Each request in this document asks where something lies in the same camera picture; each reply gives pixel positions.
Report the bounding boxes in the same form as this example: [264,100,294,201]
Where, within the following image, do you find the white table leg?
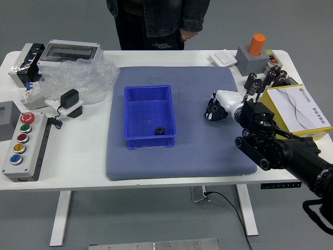
[235,184,259,236]
[49,191,72,247]

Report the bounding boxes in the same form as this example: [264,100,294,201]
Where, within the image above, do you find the person's left hand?
[180,28,195,43]

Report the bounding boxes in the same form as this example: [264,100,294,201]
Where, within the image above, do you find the white socket panel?
[44,96,85,119]

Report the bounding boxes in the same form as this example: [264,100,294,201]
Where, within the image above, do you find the grey metal plate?
[88,237,220,250]

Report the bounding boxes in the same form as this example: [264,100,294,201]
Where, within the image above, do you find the metal box under table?
[190,185,212,203]

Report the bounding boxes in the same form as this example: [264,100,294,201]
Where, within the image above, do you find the grey push-button control box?
[2,112,50,182]

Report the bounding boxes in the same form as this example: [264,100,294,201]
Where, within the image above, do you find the person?
[106,0,211,51]

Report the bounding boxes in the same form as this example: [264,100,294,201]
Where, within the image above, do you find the clear crumpled plastic bag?
[39,58,121,105]

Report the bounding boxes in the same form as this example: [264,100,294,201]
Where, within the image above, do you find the yellow and white cardboard box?
[260,83,333,142]

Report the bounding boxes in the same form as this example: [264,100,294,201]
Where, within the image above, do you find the black power cable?
[204,191,253,250]

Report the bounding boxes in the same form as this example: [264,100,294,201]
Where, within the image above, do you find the black and white wrapped box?
[8,43,46,88]

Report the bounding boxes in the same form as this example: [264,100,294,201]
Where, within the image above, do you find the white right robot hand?
[203,90,245,122]

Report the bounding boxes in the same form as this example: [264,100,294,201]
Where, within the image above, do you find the black power adapter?
[60,89,80,108]

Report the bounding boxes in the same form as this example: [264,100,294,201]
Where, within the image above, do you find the white circuit breaker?
[20,80,47,110]

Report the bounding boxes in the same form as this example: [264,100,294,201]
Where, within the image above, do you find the orange cylinder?
[248,33,267,56]

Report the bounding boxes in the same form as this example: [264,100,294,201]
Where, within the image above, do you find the white switch box, red button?
[264,49,280,73]

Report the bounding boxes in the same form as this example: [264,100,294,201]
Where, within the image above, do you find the black adapter cord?
[48,104,65,130]

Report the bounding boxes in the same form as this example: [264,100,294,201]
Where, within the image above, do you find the white wall switch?
[209,49,238,68]

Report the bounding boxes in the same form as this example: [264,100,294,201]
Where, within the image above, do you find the black table control panel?
[261,182,302,190]

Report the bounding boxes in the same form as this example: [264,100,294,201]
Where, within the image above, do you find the blue-grey padded mat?
[105,66,258,181]

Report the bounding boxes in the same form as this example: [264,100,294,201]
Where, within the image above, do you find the grey box with dark face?
[0,101,22,143]

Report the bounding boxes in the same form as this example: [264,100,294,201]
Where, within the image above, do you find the white distribution box, clear cover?
[37,39,104,69]

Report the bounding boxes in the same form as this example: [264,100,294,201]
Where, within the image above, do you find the big black gear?
[208,102,222,116]

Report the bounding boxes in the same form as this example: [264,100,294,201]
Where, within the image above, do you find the blue plastic box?
[123,84,178,151]

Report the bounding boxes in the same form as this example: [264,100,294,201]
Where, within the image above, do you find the grey square block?
[235,45,270,77]

